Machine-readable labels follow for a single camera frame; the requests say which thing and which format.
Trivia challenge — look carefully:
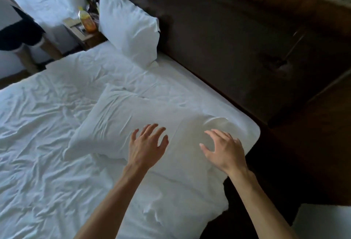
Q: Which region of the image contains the person's left hand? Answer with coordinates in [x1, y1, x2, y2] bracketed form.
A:
[126, 124, 169, 172]

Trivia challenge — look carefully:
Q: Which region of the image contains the person's right hand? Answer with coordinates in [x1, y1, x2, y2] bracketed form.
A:
[199, 129, 250, 177]

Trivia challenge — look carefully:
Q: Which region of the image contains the yellow drink bottle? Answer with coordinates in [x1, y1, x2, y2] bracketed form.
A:
[78, 6, 97, 33]

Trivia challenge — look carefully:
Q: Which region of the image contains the brown leather headboard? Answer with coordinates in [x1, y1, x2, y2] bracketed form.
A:
[114, 0, 351, 127]

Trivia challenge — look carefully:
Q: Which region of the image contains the white side table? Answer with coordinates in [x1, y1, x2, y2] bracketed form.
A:
[291, 204, 351, 239]

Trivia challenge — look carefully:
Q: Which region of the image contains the white bed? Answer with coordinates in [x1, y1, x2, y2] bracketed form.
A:
[0, 40, 261, 239]
[4, 0, 88, 55]

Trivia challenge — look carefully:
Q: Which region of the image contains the person's left forearm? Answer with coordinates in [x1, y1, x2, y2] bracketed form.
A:
[74, 164, 150, 239]

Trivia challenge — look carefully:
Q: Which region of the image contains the person's right forearm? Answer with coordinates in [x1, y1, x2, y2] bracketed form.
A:
[227, 168, 299, 239]

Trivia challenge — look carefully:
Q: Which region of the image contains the brown leather headboard strap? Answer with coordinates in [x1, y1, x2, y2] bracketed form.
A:
[270, 26, 309, 69]

